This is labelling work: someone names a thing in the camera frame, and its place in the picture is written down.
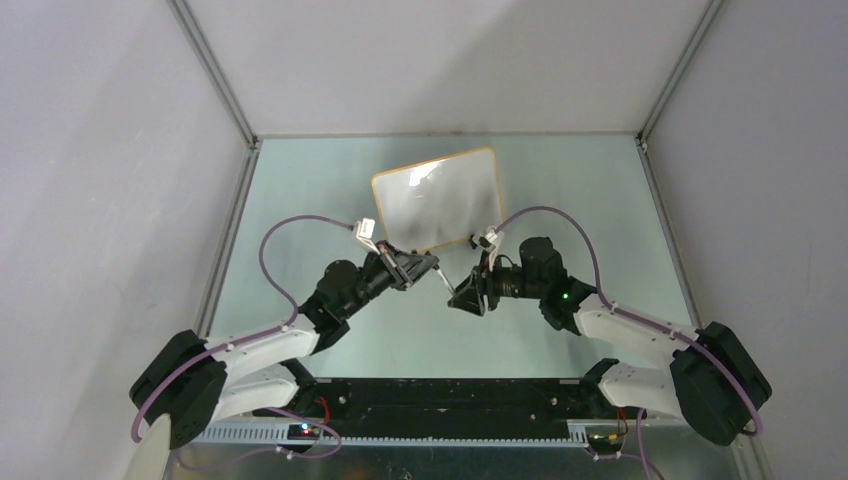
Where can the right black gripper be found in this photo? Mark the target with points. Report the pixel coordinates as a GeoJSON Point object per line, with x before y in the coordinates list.
{"type": "Point", "coordinates": [482, 282]}

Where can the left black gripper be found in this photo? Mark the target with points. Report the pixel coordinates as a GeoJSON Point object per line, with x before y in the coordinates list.
{"type": "Point", "coordinates": [405, 268]}

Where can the yellow framed whiteboard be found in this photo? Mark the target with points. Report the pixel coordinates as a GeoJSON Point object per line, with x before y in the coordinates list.
{"type": "Point", "coordinates": [438, 202]}

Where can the silver whiteboard marker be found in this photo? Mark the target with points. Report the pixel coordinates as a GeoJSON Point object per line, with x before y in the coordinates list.
{"type": "Point", "coordinates": [445, 280]}

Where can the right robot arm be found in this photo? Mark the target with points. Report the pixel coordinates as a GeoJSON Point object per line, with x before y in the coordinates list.
{"type": "Point", "coordinates": [703, 376]}

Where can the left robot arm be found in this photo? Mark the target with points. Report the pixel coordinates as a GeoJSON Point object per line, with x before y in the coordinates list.
{"type": "Point", "coordinates": [197, 381]}

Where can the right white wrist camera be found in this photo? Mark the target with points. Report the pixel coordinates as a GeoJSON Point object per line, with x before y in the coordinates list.
{"type": "Point", "coordinates": [489, 240]}

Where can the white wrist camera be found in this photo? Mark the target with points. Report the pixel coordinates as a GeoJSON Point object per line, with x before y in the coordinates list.
{"type": "Point", "coordinates": [489, 240]}
{"type": "Point", "coordinates": [363, 229]}

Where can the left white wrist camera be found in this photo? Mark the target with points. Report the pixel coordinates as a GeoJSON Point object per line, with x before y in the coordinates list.
{"type": "Point", "coordinates": [363, 229]}

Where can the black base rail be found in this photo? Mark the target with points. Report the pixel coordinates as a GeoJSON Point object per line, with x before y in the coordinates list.
{"type": "Point", "coordinates": [529, 408]}

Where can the white perforated cable tray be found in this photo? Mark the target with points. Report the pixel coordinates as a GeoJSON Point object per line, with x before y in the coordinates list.
{"type": "Point", "coordinates": [300, 434]}

